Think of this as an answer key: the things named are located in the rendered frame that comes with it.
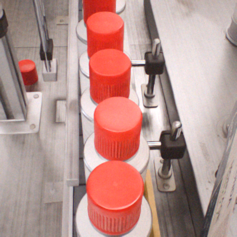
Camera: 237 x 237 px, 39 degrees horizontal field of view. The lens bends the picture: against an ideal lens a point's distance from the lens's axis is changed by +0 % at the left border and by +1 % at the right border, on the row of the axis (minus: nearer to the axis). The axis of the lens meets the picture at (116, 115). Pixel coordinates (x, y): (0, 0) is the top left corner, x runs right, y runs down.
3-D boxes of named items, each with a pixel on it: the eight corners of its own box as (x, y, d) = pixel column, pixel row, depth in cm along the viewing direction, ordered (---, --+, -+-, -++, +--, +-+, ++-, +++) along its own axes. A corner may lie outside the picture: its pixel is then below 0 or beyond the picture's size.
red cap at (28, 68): (41, 79, 60) (39, 65, 58) (26, 88, 59) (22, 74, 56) (31, 69, 62) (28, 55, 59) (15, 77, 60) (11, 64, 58)
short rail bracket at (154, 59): (159, 101, 58) (169, 45, 48) (141, 102, 57) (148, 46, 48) (156, 88, 60) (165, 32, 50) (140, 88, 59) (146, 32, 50)
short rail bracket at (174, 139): (176, 183, 48) (193, 132, 38) (132, 185, 47) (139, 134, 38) (172, 163, 50) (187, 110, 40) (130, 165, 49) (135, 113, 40)
